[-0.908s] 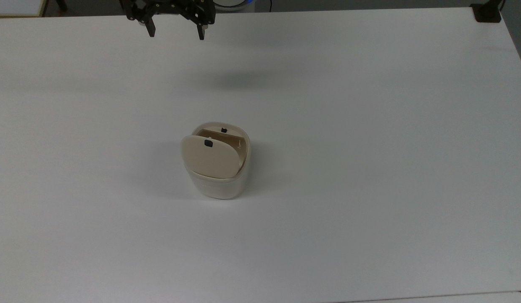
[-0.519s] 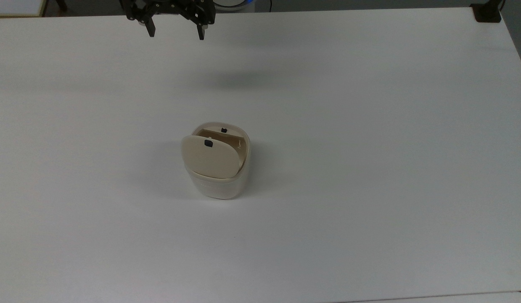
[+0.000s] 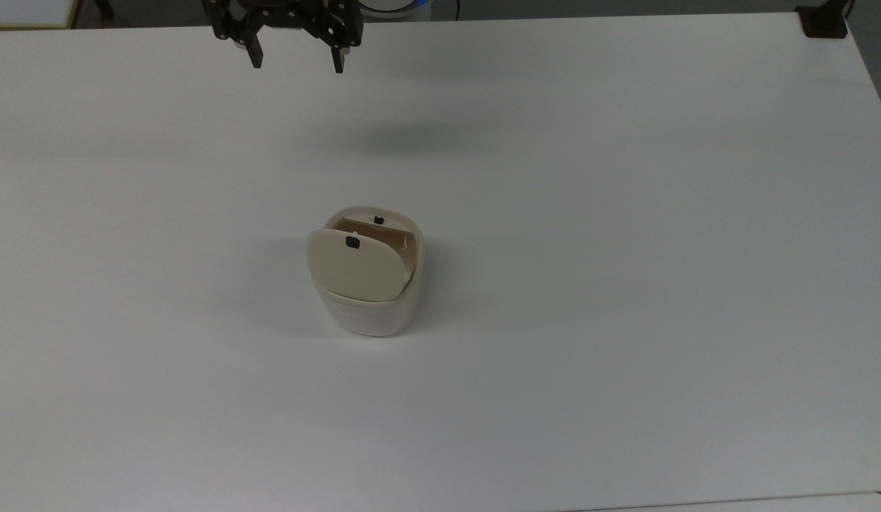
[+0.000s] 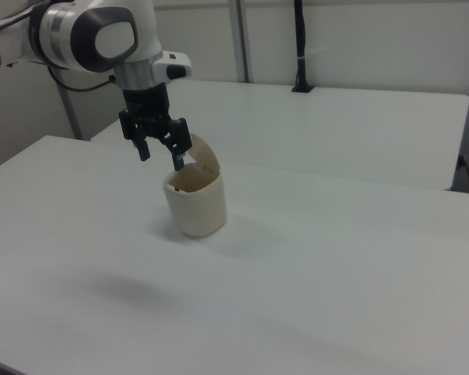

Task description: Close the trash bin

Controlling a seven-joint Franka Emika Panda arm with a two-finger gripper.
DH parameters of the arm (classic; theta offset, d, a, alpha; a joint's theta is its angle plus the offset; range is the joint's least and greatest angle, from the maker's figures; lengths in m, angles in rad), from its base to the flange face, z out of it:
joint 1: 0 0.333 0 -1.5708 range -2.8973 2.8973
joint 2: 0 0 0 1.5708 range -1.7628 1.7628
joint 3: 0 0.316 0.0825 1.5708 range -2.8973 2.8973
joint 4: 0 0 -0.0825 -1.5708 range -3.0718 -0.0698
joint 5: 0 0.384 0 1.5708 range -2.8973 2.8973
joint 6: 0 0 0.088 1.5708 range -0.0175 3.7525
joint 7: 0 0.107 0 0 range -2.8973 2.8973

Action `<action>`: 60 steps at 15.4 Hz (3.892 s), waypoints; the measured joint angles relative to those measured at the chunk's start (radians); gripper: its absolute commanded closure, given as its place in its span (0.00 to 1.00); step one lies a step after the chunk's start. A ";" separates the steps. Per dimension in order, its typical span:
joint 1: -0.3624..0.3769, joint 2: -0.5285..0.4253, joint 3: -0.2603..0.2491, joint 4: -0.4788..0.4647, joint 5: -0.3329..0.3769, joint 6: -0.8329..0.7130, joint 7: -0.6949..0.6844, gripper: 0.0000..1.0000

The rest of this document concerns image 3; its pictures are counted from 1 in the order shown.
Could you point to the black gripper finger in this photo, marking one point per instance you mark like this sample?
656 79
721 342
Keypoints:
338 60
255 55

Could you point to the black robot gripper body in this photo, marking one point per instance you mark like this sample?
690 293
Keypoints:
284 18

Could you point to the cream trash bin lid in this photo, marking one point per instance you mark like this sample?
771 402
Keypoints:
355 270

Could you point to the cream plastic trash bin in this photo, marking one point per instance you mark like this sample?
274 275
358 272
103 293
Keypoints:
369 320

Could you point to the round white blue-lit base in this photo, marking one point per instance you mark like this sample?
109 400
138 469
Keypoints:
394 7

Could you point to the dark furniture leg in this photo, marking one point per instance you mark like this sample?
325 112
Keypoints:
104 7

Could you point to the white board with wooden edge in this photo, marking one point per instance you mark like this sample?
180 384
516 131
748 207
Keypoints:
28 11

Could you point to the black table clamp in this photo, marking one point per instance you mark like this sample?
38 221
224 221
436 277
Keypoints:
823 20

